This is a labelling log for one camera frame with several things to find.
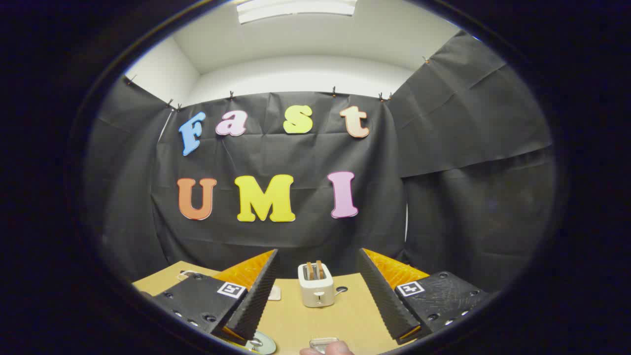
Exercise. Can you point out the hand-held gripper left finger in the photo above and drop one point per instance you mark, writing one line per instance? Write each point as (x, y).
(256, 296)

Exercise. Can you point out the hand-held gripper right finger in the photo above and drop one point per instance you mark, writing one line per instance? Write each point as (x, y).
(382, 296)

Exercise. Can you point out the white square coaster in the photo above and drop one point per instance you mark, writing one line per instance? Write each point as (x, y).
(275, 294)

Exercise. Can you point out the pale green plate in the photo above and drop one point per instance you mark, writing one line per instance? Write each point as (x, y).
(266, 344)

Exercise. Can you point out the brown toast slice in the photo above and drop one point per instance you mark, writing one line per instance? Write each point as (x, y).
(320, 269)
(309, 270)

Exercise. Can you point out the white toaster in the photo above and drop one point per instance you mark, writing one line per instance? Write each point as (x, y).
(315, 291)

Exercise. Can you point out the black backdrop cloth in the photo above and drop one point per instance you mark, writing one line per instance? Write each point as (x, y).
(305, 158)

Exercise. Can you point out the ceiling light panel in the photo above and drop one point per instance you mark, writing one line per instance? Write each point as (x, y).
(296, 10)

